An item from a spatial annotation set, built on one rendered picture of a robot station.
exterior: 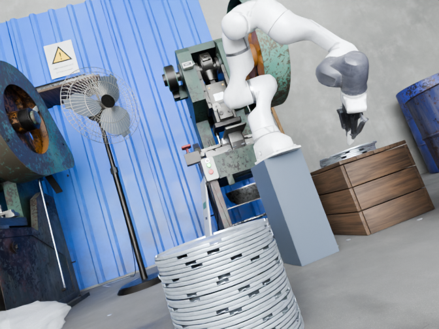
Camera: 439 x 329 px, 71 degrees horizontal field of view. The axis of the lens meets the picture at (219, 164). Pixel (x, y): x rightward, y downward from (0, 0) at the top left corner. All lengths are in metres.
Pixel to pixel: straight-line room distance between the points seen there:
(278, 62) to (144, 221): 2.06
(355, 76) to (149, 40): 2.99
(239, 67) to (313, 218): 0.70
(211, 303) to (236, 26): 0.94
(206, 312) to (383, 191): 1.13
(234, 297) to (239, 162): 1.35
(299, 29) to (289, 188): 0.61
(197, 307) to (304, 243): 0.73
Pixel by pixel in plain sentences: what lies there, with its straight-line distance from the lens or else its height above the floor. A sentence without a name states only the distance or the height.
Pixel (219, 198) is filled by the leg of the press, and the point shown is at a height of 0.38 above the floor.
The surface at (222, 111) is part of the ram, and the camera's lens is 2.14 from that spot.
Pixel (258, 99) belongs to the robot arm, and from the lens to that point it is 1.42.
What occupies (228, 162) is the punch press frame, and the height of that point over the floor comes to 0.58.
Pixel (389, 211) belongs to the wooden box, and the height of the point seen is 0.07.
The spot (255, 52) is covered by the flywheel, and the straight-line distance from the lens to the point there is 2.40.
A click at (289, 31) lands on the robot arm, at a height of 0.82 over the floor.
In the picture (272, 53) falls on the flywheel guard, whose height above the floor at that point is 1.13.
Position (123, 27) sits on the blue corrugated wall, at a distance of 4.00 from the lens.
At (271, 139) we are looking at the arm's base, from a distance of 1.31.
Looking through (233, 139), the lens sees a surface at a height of 0.72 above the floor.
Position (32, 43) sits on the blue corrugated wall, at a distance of 4.21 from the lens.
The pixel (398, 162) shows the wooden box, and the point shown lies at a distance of 1.68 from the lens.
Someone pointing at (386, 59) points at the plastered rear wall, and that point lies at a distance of 4.35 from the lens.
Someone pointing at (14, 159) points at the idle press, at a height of 0.99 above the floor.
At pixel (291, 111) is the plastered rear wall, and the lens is 3.62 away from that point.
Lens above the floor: 0.30
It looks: 8 degrees up
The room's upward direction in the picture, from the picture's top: 19 degrees counter-clockwise
